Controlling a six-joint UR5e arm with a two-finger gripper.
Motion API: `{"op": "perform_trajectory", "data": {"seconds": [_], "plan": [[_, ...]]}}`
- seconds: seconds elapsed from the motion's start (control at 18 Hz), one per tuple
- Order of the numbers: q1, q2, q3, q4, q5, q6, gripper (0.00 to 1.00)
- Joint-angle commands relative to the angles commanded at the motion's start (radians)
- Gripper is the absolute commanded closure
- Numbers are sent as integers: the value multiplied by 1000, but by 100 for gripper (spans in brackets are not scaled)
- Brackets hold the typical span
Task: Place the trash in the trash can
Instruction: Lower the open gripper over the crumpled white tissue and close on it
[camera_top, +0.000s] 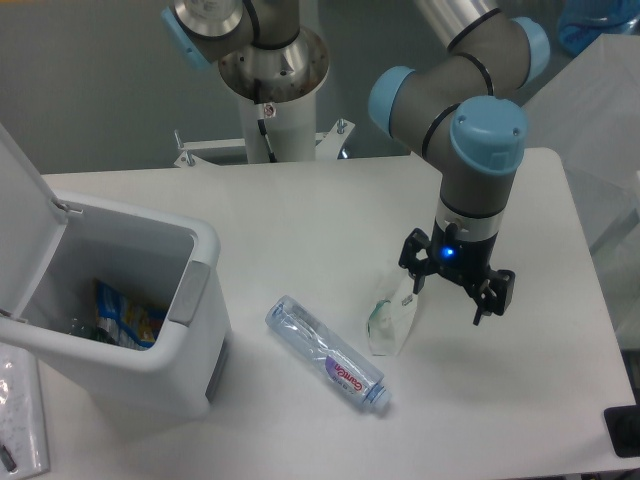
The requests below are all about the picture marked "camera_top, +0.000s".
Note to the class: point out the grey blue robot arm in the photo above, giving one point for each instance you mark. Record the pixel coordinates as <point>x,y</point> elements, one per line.
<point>456,117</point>

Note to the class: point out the blue snack wrapper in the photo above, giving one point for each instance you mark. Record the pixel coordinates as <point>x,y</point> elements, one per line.
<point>123,322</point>

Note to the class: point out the translucent plastic box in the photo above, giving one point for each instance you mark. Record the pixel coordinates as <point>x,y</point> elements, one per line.
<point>589,115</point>

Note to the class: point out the black device at edge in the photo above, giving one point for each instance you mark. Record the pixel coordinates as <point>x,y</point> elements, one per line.
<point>623,427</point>

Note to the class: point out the clear crumpled plastic bag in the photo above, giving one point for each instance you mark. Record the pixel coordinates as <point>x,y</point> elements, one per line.
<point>392,315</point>

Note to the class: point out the clear plastic water bottle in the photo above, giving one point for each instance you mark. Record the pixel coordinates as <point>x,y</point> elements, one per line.
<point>354,376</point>

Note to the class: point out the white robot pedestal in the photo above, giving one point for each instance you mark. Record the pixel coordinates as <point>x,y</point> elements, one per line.
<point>276,93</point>

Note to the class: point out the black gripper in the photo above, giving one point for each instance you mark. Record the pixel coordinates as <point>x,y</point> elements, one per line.
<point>465,263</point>

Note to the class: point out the blue plastic bag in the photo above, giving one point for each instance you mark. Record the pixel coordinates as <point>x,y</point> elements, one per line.
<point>582,22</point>

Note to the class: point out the white trash can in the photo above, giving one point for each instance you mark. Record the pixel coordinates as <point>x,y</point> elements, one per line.
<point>154,258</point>

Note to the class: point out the white paper in sleeve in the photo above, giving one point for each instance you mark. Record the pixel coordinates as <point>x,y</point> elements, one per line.
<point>24,445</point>

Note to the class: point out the white trash can lid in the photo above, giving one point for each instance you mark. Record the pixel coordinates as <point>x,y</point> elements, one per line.
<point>33,222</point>

